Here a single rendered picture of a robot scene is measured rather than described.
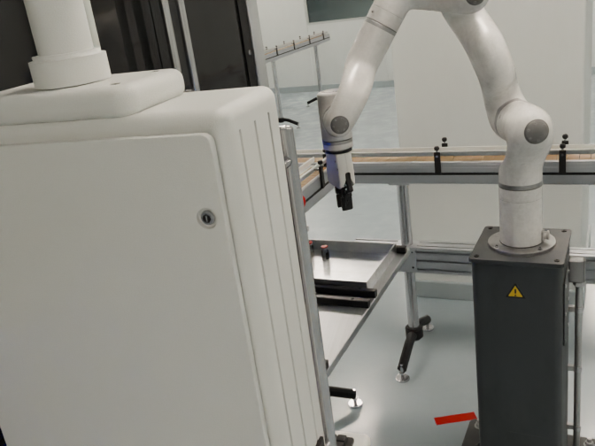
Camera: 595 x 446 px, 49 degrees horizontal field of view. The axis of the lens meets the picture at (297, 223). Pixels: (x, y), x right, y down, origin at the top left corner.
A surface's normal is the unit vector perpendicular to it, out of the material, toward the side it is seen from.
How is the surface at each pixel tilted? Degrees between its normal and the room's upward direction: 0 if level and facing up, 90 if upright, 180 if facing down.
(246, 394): 90
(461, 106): 90
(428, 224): 90
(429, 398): 0
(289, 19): 90
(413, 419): 0
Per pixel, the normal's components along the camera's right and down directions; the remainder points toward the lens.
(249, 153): 0.93, 0.00
